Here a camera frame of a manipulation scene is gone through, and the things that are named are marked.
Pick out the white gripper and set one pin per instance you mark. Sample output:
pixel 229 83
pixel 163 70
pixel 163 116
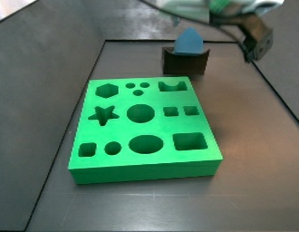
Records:
pixel 199 9

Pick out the blue three prong object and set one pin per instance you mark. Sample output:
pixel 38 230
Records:
pixel 189 43

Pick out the black curved fixture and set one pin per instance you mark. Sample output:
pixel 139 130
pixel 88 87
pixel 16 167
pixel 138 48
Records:
pixel 185 64

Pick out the green foam shape board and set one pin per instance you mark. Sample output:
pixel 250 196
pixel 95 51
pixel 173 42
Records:
pixel 143 130

